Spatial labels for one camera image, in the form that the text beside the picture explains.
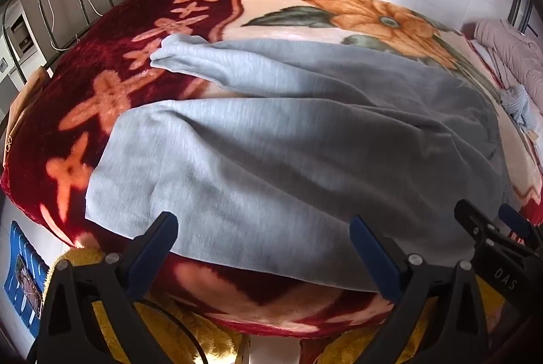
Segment red floral plush blanket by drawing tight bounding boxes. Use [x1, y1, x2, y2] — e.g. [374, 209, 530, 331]
[0, 0, 543, 341]

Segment grey pants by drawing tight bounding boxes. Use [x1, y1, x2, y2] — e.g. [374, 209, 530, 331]
[85, 34, 516, 293]

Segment tan cloth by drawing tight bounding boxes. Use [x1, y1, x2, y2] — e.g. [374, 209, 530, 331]
[4, 67, 47, 165]

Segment black cable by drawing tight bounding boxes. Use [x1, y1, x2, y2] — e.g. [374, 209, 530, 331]
[136, 298, 208, 364]

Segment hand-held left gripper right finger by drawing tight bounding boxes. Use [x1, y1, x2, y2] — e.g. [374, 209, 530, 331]
[350, 215, 495, 364]

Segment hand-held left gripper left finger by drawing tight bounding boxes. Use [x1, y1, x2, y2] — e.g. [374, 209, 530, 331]
[36, 211, 179, 364]

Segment blue plastic stool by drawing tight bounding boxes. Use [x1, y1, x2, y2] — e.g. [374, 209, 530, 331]
[3, 220, 47, 331]

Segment pink crumpled garment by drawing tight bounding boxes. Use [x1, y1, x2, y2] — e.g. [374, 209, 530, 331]
[462, 18, 543, 102]

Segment striped cloth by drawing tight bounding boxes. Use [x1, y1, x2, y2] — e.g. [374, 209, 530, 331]
[500, 85, 536, 131]

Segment yellow fuzzy blanket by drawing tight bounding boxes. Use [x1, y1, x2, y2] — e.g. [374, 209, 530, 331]
[42, 247, 510, 364]

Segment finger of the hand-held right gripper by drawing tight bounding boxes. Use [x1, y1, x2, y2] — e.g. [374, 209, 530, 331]
[498, 204, 543, 250]
[454, 199, 543, 305]

